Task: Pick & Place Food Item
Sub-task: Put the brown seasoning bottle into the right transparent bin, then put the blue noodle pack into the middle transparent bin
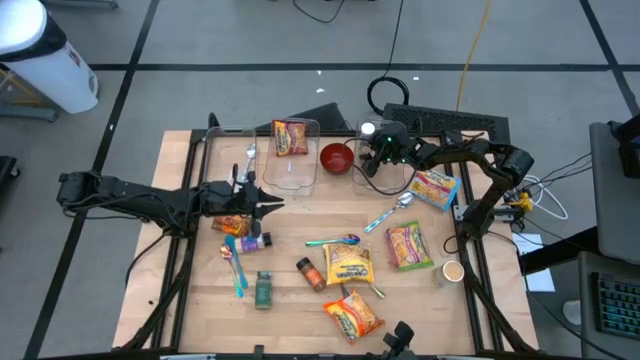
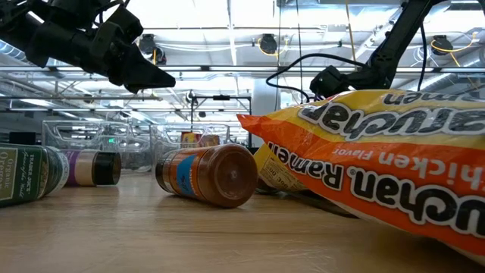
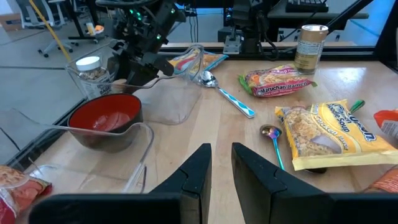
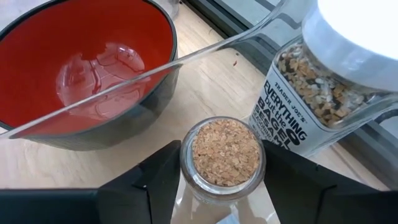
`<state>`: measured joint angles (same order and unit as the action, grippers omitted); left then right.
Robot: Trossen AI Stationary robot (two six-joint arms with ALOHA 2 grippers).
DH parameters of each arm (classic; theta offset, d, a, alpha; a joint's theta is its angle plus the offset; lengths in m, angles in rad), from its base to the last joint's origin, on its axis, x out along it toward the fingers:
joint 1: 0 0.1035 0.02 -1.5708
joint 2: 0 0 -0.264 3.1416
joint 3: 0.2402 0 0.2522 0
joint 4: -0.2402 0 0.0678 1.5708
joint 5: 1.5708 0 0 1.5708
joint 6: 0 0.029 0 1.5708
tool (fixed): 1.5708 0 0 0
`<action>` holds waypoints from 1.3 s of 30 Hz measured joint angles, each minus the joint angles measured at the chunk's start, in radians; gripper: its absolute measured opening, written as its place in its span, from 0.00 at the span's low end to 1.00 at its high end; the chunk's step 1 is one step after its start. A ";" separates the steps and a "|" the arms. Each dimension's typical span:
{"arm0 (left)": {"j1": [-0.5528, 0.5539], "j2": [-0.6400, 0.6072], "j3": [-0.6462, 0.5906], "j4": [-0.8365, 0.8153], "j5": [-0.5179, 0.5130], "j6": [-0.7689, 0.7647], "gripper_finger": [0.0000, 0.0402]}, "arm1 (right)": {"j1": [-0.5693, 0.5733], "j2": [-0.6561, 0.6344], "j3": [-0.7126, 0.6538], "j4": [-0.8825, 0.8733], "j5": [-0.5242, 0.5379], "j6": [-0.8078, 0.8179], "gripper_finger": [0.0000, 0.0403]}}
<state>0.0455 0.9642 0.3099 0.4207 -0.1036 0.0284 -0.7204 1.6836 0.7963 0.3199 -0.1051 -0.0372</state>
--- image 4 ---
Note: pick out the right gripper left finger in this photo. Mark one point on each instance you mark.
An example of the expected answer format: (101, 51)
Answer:
(140, 199)

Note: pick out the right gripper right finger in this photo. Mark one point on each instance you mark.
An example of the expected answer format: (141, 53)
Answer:
(311, 202)

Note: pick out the small glass cork jar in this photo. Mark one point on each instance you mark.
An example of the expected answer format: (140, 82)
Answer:
(222, 158)

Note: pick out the bagel seasoning jar white cap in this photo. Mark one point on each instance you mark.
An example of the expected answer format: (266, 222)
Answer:
(326, 87)

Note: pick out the clear plastic jar bin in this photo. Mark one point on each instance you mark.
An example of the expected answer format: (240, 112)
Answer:
(217, 93)

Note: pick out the red bowl black outside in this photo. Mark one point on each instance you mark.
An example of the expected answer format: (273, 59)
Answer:
(77, 62)

